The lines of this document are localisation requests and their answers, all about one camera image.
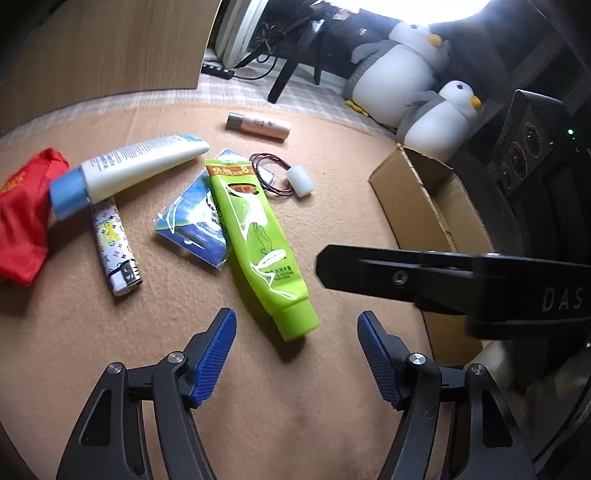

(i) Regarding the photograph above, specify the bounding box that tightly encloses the pink bottle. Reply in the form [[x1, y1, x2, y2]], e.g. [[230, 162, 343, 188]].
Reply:
[[226, 112, 291, 140]]

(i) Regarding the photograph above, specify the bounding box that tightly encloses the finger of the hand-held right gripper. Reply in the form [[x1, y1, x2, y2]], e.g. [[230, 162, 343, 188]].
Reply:
[[316, 244, 490, 319]]

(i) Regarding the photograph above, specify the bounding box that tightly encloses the large penguin plush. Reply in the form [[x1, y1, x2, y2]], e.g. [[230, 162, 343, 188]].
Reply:
[[342, 21, 451, 127]]

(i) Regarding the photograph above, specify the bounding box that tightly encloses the red cloth bag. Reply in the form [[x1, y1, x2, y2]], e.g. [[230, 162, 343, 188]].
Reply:
[[0, 148, 70, 284]]

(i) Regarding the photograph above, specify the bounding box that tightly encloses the wooden board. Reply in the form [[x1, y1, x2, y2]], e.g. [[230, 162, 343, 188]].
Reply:
[[0, 0, 222, 134]]

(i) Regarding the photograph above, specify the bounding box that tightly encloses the small penguin plush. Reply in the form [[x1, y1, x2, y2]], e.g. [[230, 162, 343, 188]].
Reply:
[[396, 80, 483, 160]]

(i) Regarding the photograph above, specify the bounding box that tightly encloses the white panel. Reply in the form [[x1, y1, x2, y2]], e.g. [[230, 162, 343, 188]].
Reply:
[[217, 0, 269, 68]]

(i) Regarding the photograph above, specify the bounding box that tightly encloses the cardboard box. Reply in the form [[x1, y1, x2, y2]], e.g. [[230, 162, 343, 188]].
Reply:
[[368, 143, 497, 365]]

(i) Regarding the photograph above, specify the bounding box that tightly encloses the small white plastic cube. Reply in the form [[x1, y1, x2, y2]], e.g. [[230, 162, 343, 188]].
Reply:
[[284, 165, 316, 198]]

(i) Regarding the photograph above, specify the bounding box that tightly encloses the black tripod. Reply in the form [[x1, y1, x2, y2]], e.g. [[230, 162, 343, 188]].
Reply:
[[268, 18, 333, 103]]

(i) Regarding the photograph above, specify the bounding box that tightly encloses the person's right hand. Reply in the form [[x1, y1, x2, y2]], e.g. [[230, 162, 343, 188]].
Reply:
[[473, 340, 518, 393]]

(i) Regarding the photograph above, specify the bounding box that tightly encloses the patterned lighter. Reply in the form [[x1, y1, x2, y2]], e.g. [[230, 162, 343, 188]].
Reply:
[[91, 196, 143, 297]]

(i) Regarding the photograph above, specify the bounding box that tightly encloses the white tube with blue cap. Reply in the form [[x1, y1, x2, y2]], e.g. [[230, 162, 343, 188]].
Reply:
[[48, 134, 211, 220]]

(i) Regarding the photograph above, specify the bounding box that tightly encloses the blue plastic packet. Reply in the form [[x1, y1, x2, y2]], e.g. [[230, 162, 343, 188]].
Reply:
[[154, 148, 232, 271]]

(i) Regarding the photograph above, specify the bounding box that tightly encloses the dark bag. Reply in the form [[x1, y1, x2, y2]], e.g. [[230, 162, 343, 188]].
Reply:
[[323, 18, 393, 84]]

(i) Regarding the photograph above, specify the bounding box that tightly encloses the green tube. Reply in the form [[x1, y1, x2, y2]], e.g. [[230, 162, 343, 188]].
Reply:
[[204, 158, 321, 342]]

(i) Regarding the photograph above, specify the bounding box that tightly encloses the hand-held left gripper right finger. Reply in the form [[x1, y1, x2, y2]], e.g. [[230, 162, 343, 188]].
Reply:
[[357, 311, 539, 480]]

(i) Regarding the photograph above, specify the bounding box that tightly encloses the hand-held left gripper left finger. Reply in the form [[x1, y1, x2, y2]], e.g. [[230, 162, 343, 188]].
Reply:
[[55, 308, 238, 480]]

